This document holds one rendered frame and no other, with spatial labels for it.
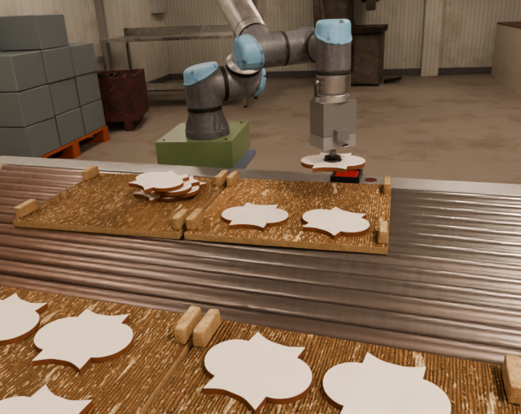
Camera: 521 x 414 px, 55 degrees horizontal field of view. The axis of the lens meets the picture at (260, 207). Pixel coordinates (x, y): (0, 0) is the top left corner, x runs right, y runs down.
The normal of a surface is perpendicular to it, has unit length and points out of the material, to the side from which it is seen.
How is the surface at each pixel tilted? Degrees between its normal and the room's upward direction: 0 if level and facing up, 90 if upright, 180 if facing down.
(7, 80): 90
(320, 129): 90
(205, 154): 90
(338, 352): 0
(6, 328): 0
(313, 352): 0
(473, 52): 90
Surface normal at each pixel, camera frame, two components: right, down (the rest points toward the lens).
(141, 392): -0.04, -0.93
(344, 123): 0.39, 0.33
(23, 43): -0.22, 0.37
